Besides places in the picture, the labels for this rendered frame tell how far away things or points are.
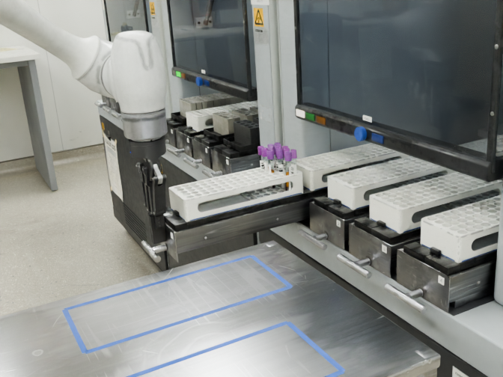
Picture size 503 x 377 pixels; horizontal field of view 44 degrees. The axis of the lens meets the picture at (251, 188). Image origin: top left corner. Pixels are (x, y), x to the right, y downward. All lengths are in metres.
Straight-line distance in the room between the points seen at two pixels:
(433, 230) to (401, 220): 0.09
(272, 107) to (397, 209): 0.59
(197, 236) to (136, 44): 0.42
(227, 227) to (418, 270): 0.43
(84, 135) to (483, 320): 4.11
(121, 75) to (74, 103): 3.64
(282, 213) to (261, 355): 0.59
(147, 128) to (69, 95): 3.62
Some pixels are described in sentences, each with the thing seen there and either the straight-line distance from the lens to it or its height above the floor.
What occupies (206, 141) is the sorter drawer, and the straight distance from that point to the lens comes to 1.94.
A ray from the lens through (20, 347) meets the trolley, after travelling 0.99.
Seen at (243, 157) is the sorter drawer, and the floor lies 0.80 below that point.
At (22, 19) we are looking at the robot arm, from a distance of 1.24.
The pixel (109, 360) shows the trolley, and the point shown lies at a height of 0.82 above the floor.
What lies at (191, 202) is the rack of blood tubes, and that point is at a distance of 1.32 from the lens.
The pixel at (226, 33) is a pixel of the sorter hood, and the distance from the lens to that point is 1.86.
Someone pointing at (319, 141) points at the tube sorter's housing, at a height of 0.89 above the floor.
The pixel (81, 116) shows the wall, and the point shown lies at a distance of 4.90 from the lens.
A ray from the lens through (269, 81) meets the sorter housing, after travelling 1.68.
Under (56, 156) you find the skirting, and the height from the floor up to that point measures 0.06.
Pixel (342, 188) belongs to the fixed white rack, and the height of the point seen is 0.86.
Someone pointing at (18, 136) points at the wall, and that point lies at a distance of 4.85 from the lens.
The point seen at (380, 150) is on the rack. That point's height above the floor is 0.86.
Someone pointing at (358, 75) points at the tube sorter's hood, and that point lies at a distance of 1.32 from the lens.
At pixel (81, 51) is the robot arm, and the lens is 1.36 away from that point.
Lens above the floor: 1.32
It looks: 20 degrees down
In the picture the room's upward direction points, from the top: 4 degrees counter-clockwise
